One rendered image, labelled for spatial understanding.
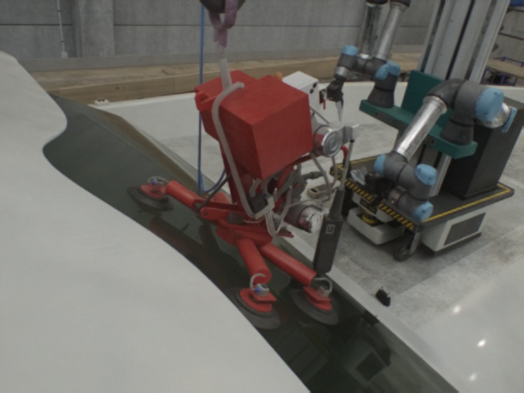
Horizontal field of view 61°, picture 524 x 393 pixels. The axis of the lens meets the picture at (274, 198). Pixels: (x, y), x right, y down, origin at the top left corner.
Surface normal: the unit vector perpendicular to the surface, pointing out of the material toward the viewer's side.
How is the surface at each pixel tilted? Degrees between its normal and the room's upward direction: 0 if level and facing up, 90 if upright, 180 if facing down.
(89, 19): 90
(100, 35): 90
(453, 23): 90
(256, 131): 90
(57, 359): 21
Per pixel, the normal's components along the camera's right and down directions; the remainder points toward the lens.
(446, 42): -0.81, 0.20
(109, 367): 0.42, -0.86
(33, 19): 0.61, 0.48
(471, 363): 0.34, -0.63
